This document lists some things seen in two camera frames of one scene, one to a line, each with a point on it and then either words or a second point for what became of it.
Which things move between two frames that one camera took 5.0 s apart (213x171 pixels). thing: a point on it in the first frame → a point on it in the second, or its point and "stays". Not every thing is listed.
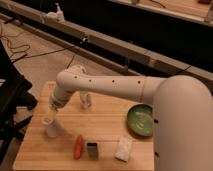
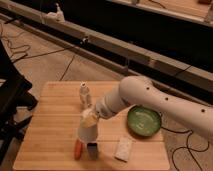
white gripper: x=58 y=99 → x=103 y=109
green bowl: x=140 y=119 stays
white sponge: x=123 y=148 stays
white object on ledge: x=56 y=16 stays
